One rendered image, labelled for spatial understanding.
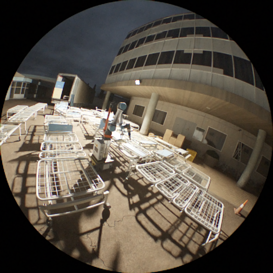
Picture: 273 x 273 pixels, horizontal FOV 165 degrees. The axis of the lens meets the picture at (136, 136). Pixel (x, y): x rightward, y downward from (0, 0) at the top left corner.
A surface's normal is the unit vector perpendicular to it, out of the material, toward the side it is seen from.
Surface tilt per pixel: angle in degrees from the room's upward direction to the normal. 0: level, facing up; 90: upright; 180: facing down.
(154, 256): 0
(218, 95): 90
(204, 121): 90
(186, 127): 90
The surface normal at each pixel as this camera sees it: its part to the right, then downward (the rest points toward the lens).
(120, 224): 0.30, -0.92
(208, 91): -0.68, -0.03
